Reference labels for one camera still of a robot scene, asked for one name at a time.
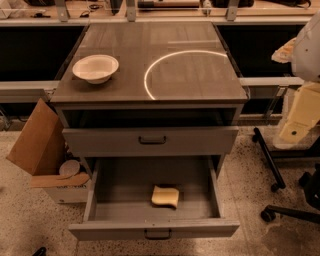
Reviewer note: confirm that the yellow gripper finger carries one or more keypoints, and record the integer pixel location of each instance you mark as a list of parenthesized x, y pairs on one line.
[(284, 53), (304, 113)]

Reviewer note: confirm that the yellow sponge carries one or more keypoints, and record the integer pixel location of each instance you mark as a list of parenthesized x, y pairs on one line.
[(165, 196)]

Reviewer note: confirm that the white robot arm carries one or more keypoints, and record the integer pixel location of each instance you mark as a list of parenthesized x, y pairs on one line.
[(303, 52)]

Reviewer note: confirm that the grey drawer cabinet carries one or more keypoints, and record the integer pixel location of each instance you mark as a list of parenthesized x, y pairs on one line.
[(170, 75)]

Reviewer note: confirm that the white bowl on counter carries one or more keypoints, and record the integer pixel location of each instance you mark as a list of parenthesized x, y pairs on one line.
[(95, 69)]

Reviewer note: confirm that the grey top drawer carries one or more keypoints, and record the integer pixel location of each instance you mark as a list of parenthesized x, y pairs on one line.
[(172, 141)]

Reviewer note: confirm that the open middle drawer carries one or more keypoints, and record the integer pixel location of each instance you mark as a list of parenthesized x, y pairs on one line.
[(119, 201)]

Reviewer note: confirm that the black cart leg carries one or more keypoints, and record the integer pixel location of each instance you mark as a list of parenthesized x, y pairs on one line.
[(279, 182)]

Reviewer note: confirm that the cardboard box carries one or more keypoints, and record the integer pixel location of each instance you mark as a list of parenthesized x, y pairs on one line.
[(40, 150)]

